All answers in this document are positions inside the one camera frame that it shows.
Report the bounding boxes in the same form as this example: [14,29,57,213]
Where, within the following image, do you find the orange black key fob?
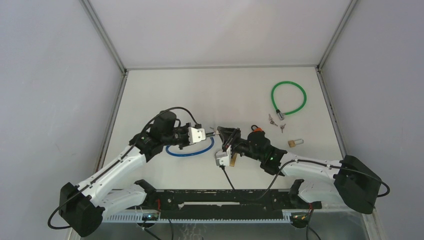
[250,124,263,132]

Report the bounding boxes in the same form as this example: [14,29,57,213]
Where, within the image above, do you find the green cable lock keys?
[268,114,279,127]

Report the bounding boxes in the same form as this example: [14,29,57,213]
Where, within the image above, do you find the left black camera cable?
[47,106,204,231]

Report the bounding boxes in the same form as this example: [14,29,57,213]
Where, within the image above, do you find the small brass padlock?
[287,138,305,148]

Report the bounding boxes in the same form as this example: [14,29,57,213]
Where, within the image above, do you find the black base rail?
[134,189,322,219]

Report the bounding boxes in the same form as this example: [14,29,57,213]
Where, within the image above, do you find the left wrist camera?
[188,127,207,145]

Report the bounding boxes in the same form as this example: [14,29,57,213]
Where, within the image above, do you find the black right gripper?
[217,126,263,163]

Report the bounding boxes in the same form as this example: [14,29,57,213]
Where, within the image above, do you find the blue cable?
[164,130,221,158]

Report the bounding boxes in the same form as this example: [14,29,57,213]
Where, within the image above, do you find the white slotted cable duct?
[102,211,293,224]

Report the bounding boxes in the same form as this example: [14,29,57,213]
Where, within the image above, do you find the right black camera cable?
[220,158,391,200]

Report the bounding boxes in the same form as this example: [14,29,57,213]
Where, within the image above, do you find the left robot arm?
[55,108,206,237]

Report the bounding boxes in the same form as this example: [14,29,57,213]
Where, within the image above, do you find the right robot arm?
[215,126,389,215]

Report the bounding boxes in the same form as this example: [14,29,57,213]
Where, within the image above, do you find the green cable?
[270,81,308,121]

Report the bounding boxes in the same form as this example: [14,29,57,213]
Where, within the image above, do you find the large brass padlock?
[229,153,238,167]

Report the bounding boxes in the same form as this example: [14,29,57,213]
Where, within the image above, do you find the black camera cable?
[47,106,204,231]
[220,158,391,200]

